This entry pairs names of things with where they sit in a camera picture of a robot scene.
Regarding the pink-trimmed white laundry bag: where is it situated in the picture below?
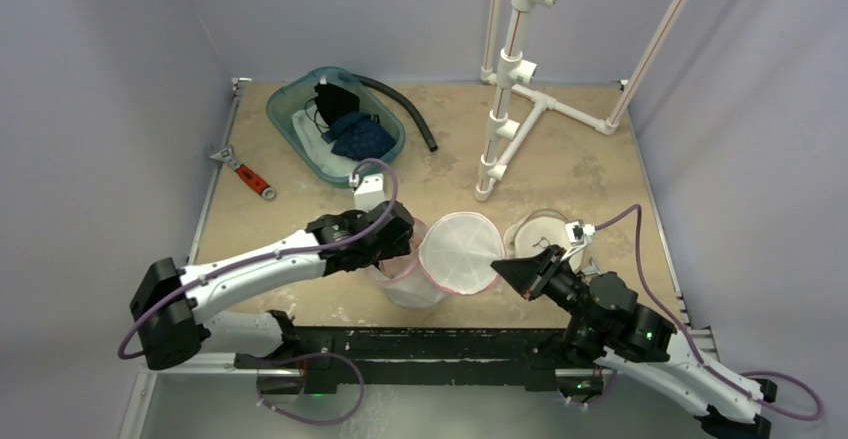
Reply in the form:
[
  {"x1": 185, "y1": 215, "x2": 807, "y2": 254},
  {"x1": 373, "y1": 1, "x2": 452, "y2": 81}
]
[{"x1": 367, "y1": 212, "x2": 505, "y2": 308}]

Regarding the black bra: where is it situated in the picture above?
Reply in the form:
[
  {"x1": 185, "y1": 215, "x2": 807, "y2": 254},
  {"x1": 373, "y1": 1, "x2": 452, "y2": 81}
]
[{"x1": 307, "y1": 82, "x2": 398, "y2": 161}]

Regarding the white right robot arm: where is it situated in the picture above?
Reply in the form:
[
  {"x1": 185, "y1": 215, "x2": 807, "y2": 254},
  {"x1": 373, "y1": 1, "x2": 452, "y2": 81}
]
[{"x1": 491, "y1": 245, "x2": 777, "y2": 438}]

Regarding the small metal clip tool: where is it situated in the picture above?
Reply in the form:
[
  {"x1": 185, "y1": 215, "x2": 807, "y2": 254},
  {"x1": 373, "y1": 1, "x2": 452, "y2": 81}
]
[{"x1": 581, "y1": 258, "x2": 605, "y2": 276}]

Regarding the teal plastic basin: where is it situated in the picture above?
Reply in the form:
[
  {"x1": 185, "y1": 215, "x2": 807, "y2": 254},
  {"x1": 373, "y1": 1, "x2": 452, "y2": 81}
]
[{"x1": 266, "y1": 67, "x2": 406, "y2": 187}]

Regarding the white cloth in basin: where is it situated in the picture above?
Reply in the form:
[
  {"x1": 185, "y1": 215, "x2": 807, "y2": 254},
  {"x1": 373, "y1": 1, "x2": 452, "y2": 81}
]
[{"x1": 291, "y1": 105, "x2": 357, "y2": 178}]

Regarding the white PVC pipe rack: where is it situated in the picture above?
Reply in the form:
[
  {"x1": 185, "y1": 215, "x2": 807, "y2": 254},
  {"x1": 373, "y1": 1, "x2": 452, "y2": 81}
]
[{"x1": 474, "y1": 0, "x2": 689, "y2": 202}]

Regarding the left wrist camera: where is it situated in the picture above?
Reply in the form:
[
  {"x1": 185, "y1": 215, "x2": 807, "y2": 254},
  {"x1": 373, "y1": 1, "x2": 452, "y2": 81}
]
[{"x1": 349, "y1": 173, "x2": 390, "y2": 212}]

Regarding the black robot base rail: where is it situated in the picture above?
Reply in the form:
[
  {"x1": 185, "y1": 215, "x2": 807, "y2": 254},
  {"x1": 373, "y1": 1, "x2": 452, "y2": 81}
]
[{"x1": 234, "y1": 326, "x2": 604, "y2": 397}]

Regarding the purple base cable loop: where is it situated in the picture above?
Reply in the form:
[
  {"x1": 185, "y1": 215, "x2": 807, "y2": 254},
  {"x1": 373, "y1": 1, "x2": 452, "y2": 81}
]
[{"x1": 256, "y1": 353, "x2": 366, "y2": 427}]

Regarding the black rubber hose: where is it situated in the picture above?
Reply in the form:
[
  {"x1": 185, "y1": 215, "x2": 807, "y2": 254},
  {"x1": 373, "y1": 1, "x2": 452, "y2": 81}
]
[{"x1": 351, "y1": 73, "x2": 440, "y2": 154}]

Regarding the red-handled adjustable wrench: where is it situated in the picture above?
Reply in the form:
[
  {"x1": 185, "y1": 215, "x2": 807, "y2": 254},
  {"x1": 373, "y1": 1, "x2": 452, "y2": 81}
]
[{"x1": 208, "y1": 145, "x2": 277, "y2": 201}]

